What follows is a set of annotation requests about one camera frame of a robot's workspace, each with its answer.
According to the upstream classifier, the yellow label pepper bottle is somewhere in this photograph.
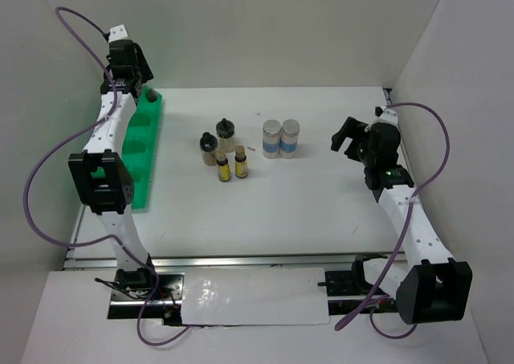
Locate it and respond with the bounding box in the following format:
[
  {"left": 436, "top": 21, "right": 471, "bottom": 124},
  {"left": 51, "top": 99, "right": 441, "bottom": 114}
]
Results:
[{"left": 146, "top": 88, "right": 159, "bottom": 103}]

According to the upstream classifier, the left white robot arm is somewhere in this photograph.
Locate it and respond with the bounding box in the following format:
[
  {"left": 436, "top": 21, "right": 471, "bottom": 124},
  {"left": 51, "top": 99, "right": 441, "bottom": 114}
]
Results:
[{"left": 68, "top": 38, "right": 159, "bottom": 299}]

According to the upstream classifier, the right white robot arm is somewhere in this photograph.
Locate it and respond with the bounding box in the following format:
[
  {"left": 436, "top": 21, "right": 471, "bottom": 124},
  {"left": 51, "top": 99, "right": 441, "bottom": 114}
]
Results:
[{"left": 331, "top": 117, "right": 472, "bottom": 325}]

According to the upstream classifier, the right silver lid salt jar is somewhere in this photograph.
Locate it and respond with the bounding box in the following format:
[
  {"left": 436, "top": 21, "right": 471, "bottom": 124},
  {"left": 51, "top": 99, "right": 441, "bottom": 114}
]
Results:
[{"left": 279, "top": 119, "right": 300, "bottom": 158}]

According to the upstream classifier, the silver lid salt jar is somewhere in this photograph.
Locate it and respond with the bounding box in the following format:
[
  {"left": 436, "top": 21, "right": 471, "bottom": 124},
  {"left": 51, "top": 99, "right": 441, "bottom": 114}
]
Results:
[
  {"left": 262, "top": 120, "right": 281, "bottom": 159},
  {"left": 279, "top": 119, "right": 300, "bottom": 158}
]

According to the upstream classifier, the green plastic compartment tray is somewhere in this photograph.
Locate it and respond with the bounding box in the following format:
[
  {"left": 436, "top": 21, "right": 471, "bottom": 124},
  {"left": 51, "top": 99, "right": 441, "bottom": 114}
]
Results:
[{"left": 122, "top": 87, "right": 163, "bottom": 211}]

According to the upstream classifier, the left silver lid salt jar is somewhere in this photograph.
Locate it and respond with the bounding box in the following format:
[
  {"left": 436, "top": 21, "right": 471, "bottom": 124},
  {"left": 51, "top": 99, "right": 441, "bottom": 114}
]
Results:
[{"left": 262, "top": 120, "right": 281, "bottom": 159}]

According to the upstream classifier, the right small yellow bottle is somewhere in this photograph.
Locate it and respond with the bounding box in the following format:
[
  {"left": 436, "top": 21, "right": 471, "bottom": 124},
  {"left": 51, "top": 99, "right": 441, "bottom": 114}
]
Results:
[{"left": 235, "top": 145, "right": 249, "bottom": 178}]

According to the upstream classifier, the small yellow bottle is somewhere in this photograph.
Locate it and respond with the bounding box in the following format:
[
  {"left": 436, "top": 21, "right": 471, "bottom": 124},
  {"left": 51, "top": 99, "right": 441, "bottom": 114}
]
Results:
[
  {"left": 235, "top": 145, "right": 249, "bottom": 178},
  {"left": 216, "top": 149, "right": 231, "bottom": 182}
]

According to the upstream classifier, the tall black cap spice jar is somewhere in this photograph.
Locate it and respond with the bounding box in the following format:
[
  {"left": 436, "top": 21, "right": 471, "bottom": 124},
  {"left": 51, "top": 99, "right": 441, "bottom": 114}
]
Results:
[{"left": 216, "top": 118, "right": 236, "bottom": 153}]

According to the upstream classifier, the left small yellow bottle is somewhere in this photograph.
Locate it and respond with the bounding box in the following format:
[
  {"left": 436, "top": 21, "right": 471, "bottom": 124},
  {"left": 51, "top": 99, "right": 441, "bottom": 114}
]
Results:
[{"left": 216, "top": 149, "right": 231, "bottom": 182}]

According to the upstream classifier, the white plastic sheet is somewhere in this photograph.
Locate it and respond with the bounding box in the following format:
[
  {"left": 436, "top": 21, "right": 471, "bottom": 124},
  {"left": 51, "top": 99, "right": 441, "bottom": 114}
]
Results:
[{"left": 181, "top": 268, "right": 329, "bottom": 326}]

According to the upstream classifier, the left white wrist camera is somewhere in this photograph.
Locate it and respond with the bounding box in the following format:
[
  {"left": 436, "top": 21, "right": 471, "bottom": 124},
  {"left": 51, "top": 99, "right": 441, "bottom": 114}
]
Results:
[{"left": 108, "top": 24, "right": 129, "bottom": 43}]

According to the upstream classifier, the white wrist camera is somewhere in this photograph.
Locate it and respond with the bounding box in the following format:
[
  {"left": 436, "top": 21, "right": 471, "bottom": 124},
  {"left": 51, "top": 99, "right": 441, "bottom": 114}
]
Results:
[
  {"left": 371, "top": 106, "right": 398, "bottom": 126},
  {"left": 108, "top": 24, "right": 129, "bottom": 43}
]

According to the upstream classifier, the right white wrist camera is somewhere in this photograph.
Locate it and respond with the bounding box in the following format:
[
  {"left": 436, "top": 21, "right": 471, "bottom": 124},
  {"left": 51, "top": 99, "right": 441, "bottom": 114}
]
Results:
[{"left": 371, "top": 106, "right": 398, "bottom": 126}]

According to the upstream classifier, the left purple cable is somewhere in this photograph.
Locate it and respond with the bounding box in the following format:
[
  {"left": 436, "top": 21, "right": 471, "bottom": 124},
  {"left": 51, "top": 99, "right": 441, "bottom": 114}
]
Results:
[{"left": 23, "top": 6, "right": 121, "bottom": 247}]

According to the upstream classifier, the purple cable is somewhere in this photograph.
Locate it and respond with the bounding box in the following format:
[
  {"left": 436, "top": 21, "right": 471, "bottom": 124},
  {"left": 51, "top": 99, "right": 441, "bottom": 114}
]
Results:
[
  {"left": 23, "top": 6, "right": 121, "bottom": 247},
  {"left": 333, "top": 101, "right": 450, "bottom": 339}
]

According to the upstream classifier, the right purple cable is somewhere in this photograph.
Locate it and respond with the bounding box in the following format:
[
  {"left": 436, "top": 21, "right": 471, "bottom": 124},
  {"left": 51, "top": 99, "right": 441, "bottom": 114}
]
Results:
[{"left": 333, "top": 101, "right": 450, "bottom": 339}]

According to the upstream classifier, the aluminium rail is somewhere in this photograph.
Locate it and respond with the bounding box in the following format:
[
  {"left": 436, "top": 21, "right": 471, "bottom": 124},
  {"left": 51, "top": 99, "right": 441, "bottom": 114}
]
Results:
[{"left": 63, "top": 252, "right": 409, "bottom": 269}]

